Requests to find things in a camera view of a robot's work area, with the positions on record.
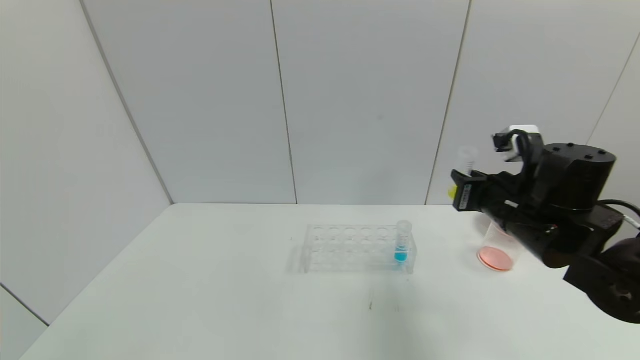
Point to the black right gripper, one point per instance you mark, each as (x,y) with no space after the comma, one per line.
(466,194)

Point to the test tube with yellow pigment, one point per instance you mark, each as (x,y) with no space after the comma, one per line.
(468,160)

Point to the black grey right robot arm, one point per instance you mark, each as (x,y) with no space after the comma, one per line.
(575,200)

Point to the clear plastic beaker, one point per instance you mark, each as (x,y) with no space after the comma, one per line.
(495,256)

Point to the test tube with blue pigment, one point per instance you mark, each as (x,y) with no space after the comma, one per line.
(400,256)

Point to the clear plastic test tube rack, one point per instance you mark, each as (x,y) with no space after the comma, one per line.
(345,250)

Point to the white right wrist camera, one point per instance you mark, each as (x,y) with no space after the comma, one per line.
(522,131)

